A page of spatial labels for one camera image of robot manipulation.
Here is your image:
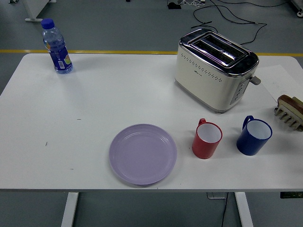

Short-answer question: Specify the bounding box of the cream and chrome toaster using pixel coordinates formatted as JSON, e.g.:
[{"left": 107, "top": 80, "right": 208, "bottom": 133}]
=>
[{"left": 174, "top": 28, "right": 262, "bottom": 114}]

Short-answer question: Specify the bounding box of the bread slice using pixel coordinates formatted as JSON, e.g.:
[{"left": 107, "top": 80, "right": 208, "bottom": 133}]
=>
[{"left": 277, "top": 94, "right": 303, "bottom": 112}]

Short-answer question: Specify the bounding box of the purple plate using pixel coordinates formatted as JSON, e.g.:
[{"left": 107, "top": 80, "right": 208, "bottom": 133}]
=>
[{"left": 108, "top": 123, "right": 178, "bottom": 186}]

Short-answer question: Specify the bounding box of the red mug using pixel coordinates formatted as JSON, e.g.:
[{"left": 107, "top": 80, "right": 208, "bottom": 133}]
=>
[{"left": 192, "top": 118, "right": 223, "bottom": 160}]

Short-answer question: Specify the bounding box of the blue mug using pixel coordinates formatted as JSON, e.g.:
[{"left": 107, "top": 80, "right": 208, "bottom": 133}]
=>
[{"left": 236, "top": 115, "right": 273, "bottom": 156}]

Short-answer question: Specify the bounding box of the clear water bottle blue label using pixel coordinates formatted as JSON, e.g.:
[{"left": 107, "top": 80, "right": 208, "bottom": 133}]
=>
[{"left": 40, "top": 18, "right": 74, "bottom": 75}]

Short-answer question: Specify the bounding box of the white table leg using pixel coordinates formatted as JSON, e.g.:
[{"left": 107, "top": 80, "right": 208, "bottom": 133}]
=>
[
  {"left": 61, "top": 192, "right": 80, "bottom": 227},
  {"left": 234, "top": 192, "right": 254, "bottom": 227}
]

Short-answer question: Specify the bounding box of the metal toast rack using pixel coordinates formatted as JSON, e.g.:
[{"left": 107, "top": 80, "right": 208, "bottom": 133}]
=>
[{"left": 274, "top": 96, "right": 303, "bottom": 132}]

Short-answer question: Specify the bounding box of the white background desk leg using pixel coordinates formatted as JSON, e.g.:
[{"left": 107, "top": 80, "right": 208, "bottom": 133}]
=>
[{"left": 25, "top": 0, "right": 57, "bottom": 22}]

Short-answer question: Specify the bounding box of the black table control box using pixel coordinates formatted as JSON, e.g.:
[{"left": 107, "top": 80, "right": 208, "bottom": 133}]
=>
[{"left": 280, "top": 192, "right": 303, "bottom": 199}]

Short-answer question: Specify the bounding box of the grey under-table bracket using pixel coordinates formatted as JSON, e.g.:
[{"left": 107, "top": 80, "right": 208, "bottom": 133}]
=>
[{"left": 207, "top": 192, "right": 228, "bottom": 199}]

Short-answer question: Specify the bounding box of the black floor cable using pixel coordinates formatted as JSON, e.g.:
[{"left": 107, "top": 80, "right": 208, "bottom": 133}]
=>
[{"left": 193, "top": 0, "right": 260, "bottom": 29}]

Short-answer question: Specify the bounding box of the white cable bundle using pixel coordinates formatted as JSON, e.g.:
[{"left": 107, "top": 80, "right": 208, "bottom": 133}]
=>
[{"left": 179, "top": 0, "right": 206, "bottom": 7}]

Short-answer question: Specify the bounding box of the black cable under table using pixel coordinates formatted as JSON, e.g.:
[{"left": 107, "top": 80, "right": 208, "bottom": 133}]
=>
[{"left": 220, "top": 192, "right": 228, "bottom": 227}]

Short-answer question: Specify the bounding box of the black toaster power cord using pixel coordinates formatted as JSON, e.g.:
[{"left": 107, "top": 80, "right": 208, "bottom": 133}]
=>
[{"left": 240, "top": 22, "right": 268, "bottom": 45}]

